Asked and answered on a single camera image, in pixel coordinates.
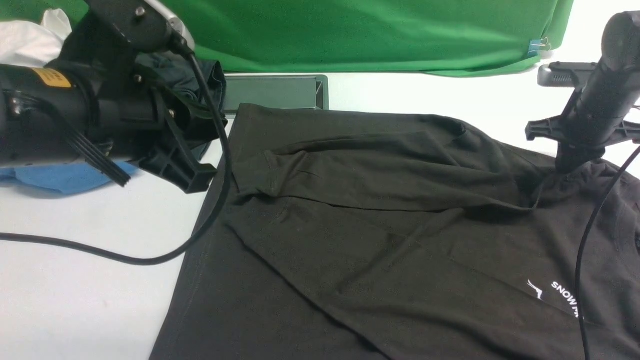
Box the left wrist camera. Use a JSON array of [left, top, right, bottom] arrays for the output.
[[86, 0, 195, 55]]

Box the blue binder clip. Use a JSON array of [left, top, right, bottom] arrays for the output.
[[526, 37, 553, 57]]

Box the gray long-sleeved shirt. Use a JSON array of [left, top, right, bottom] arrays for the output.
[[150, 104, 639, 360]]

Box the black camera cable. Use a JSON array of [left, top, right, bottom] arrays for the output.
[[574, 102, 640, 360], [0, 40, 233, 266]]

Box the dark teal crumpled shirt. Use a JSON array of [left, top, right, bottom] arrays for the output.
[[137, 50, 227, 161]]

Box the green backdrop cloth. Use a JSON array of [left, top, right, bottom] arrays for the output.
[[0, 0, 575, 78]]

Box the black left camera cable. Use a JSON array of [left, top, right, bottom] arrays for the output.
[[0, 40, 233, 266]]

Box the white crumpled cloth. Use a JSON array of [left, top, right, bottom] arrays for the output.
[[0, 8, 73, 68]]

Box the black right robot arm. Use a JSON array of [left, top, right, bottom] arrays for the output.
[[525, 11, 640, 174]]

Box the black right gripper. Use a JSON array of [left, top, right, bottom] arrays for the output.
[[525, 75, 640, 174]]

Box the blue crumpled shirt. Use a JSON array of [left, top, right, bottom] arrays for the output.
[[0, 162, 113, 196]]

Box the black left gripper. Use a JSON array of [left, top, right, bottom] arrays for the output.
[[60, 12, 224, 194]]

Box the black right camera cable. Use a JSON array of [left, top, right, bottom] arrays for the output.
[[574, 102, 640, 360]]

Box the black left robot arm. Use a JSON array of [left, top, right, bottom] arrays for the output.
[[1, 0, 231, 194]]

